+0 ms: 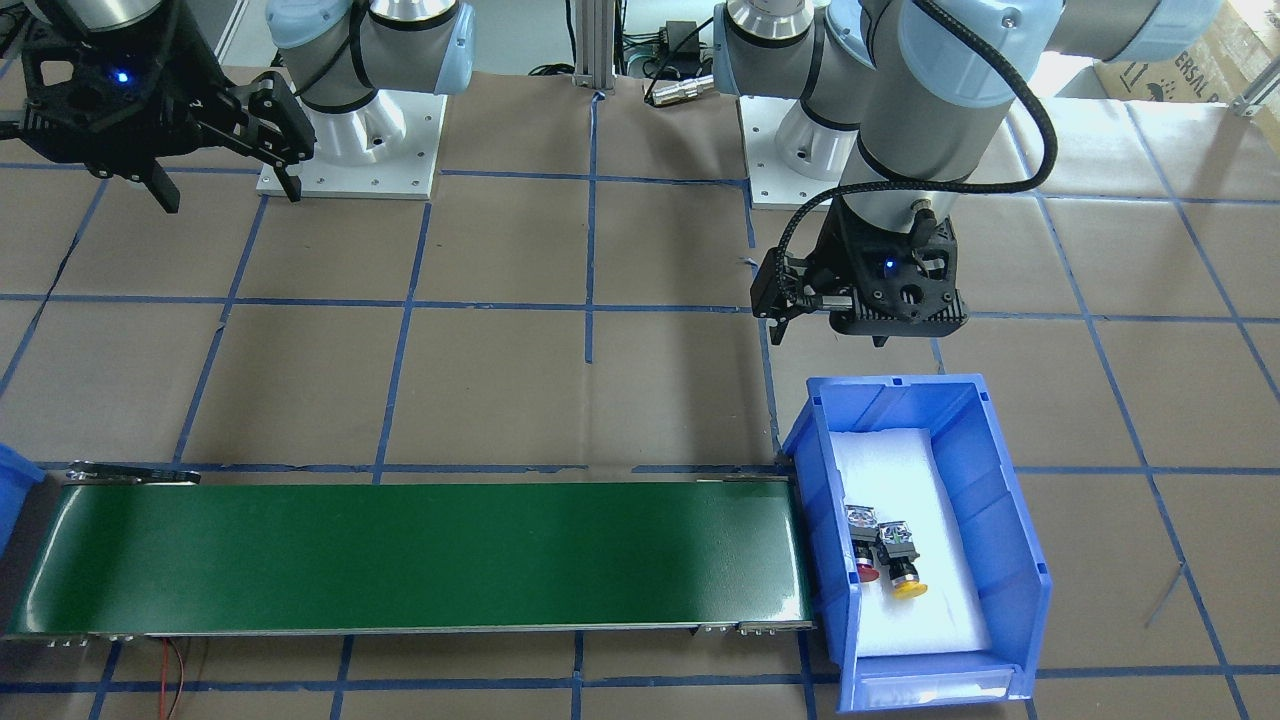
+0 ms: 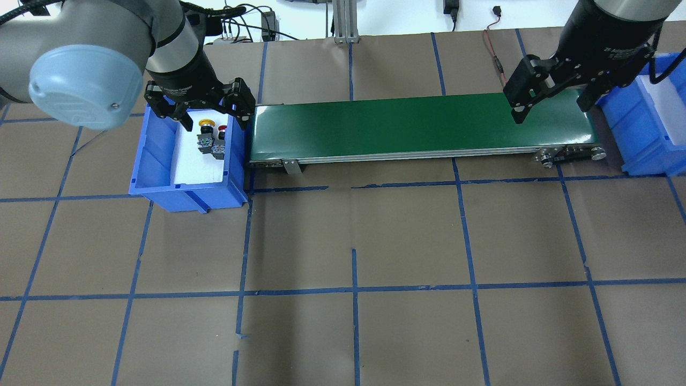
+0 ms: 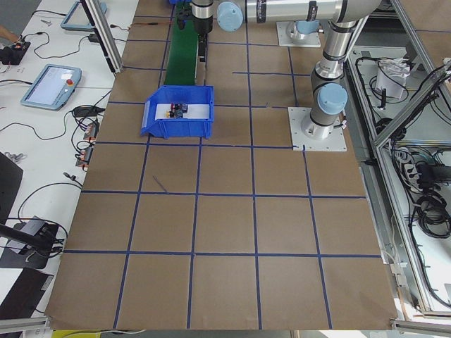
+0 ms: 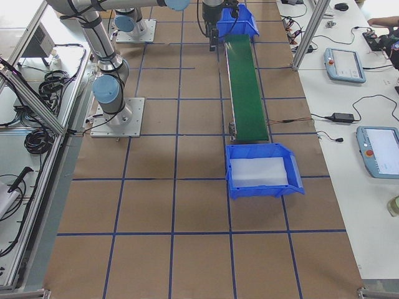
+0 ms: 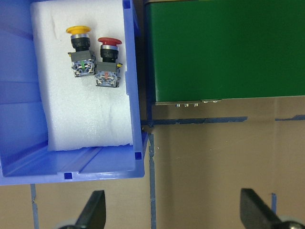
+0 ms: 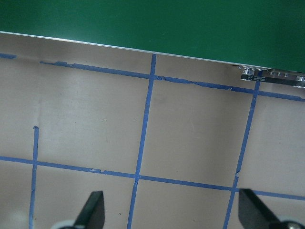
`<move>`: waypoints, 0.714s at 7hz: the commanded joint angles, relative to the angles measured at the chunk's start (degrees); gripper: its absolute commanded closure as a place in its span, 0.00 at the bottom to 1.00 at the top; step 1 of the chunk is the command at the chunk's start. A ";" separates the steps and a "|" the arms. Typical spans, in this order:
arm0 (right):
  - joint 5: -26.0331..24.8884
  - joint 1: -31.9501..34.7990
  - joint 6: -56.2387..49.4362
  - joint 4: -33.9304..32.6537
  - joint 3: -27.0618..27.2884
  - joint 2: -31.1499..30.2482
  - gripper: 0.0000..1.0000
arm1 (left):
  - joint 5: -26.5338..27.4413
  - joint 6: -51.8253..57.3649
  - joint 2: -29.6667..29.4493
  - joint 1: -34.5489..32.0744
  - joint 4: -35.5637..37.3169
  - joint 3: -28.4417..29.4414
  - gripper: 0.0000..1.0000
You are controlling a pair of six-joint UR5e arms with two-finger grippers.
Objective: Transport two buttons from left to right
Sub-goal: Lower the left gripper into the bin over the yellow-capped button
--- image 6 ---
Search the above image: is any green conveyor belt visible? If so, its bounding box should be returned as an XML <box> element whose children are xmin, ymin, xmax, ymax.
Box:
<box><xmin>0</xmin><ymin>0</ymin><xmax>305</xmax><ymax>87</ymax></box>

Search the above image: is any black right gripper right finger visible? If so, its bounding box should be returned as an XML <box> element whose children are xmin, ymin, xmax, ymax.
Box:
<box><xmin>238</xmin><ymin>188</ymin><xmax>282</xmax><ymax>229</ymax></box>

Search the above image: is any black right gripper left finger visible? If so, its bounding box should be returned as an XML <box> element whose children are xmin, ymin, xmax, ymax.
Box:
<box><xmin>73</xmin><ymin>191</ymin><xmax>105</xmax><ymax>227</ymax></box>

